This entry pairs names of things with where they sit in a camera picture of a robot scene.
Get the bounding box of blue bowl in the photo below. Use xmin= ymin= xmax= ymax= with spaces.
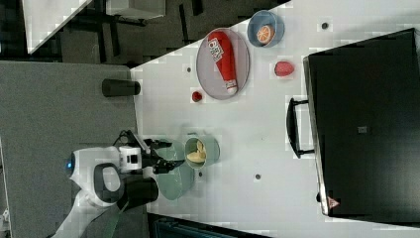
xmin=247 ymin=10 xmax=285 ymax=48

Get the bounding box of yellow plush banana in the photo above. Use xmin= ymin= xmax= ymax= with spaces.
xmin=187 ymin=141 xmax=206 ymax=164

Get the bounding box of small plush strawberry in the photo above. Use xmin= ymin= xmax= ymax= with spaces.
xmin=191 ymin=91 xmax=203 ymax=102

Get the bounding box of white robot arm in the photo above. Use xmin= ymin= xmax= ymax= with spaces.
xmin=49 ymin=139 xmax=183 ymax=238

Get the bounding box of red plush ketchup bottle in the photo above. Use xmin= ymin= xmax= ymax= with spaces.
xmin=207 ymin=31 xmax=238 ymax=95

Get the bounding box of black oven door handle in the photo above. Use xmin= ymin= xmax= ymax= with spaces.
xmin=286 ymin=98 xmax=315 ymax=159

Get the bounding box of large plush strawberry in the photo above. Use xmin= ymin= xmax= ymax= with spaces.
xmin=274 ymin=60 xmax=294 ymax=77

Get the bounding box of grey round plate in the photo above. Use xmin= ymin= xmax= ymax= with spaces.
xmin=196 ymin=28 xmax=250 ymax=100

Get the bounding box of plush orange slice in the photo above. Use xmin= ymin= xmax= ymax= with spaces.
xmin=257 ymin=25 xmax=275 ymax=45

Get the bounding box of black toaster oven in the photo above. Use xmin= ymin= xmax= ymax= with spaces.
xmin=303 ymin=29 xmax=420 ymax=227

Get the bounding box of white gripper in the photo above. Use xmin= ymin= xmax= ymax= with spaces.
xmin=119 ymin=139 xmax=184 ymax=175

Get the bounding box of green mug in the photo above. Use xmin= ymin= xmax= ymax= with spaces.
xmin=184 ymin=133 xmax=220 ymax=170

